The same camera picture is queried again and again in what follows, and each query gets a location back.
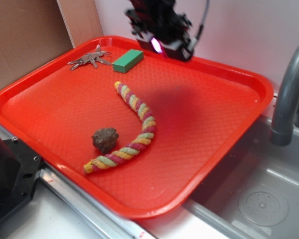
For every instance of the grey faucet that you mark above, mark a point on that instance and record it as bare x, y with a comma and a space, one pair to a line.
286, 112

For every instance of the bunch of silver keys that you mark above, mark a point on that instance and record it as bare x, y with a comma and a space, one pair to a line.
92, 58

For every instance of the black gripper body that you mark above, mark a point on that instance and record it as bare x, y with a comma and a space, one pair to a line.
156, 20

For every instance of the red plastic tray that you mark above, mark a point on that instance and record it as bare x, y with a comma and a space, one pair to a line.
201, 109

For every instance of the grey sink basin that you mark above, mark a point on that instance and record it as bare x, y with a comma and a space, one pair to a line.
253, 193

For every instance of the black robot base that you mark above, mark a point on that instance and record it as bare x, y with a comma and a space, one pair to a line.
19, 171

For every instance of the green rectangular block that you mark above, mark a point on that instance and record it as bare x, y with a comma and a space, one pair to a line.
127, 61

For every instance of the brown rock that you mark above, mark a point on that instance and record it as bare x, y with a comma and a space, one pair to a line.
105, 139

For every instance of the brown cardboard panel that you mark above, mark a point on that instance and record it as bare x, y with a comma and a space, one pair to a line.
32, 33

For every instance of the light wooden board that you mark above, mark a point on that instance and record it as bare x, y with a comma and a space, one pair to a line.
81, 20

